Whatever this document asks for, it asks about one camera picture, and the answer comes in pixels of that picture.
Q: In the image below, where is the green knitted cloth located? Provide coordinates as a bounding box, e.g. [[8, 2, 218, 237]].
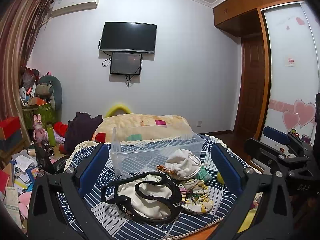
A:
[[196, 166, 212, 181]]

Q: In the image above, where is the white drawstring pouch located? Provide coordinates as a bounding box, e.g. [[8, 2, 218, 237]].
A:
[[164, 148, 202, 179]]

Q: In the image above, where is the white bag with black straps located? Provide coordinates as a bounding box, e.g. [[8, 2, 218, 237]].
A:
[[100, 171, 182, 225]]

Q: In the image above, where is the yellow green sponge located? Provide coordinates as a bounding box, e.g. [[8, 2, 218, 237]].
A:
[[217, 172, 225, 185]]

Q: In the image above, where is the pink plush toy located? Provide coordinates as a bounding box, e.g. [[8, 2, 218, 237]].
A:
[[18, 191, 31, 218]]

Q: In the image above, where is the colorful book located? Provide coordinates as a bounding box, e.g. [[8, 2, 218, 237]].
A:
[[26, 167, 39, 185]]

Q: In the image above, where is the black flashlight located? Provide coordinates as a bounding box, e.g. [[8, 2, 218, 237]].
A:
[[41, 140, 55, 156]]

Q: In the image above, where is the floral patterned cloth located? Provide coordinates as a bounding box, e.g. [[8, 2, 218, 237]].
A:
[[178, 179, 214, 214]]

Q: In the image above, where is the blue patterned tablecloth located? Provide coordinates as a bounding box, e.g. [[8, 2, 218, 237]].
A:
[[56, 134, 254, 240]]

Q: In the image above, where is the pink rabbit doll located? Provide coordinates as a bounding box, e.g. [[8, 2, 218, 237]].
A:
[[33, 114, 48, 142]]

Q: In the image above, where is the green bottle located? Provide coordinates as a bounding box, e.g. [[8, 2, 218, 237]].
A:
[[46, 124, 56, 147]]

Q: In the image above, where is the red cloth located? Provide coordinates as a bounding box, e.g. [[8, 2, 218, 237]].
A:
[[53, 121, 68, 138]]

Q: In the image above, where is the dark purple garment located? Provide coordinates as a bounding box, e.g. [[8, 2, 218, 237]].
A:
[[64, 112, 103, 154]]

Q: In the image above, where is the red box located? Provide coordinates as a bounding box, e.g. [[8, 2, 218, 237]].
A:
[[0, 116, 21, 140]]

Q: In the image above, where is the clear plastic storage box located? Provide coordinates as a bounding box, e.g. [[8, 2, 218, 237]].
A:
[[110, 132, 204, 179]]

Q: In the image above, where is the green storage box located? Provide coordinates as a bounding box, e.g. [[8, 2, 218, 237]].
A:
[[22, 102, 58, 136]]

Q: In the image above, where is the white sliding door with hearts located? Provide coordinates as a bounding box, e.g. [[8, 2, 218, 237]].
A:
[[263, 2, 319, 139]]

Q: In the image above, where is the beige patchwork blanket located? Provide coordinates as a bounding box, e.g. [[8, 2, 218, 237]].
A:
[[92, 113, 193, 142]]

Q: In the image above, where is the brown wooden wardrobe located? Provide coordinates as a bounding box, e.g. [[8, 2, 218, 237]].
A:
[[213, 0, 301, 140]]

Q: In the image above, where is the grey green plush toy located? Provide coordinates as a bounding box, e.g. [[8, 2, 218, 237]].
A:
[[35, 75, 62, 111]]

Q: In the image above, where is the striped curtain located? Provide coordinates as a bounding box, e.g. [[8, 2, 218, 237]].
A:
[[1, 0, 51, 142]]

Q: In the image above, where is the white air conditioner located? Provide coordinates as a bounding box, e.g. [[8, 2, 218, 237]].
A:
[[51, 0, 99, 17]]

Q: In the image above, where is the yellow plush ring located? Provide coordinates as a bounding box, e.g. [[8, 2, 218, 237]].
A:
[[105, 102, 132, 119]]

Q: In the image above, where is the small wall monitor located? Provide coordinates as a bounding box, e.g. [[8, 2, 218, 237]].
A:
[[110, 52, 142, 76]]

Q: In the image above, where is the black wall television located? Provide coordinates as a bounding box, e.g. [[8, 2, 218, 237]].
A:
[[100, 22, 157, 54]]

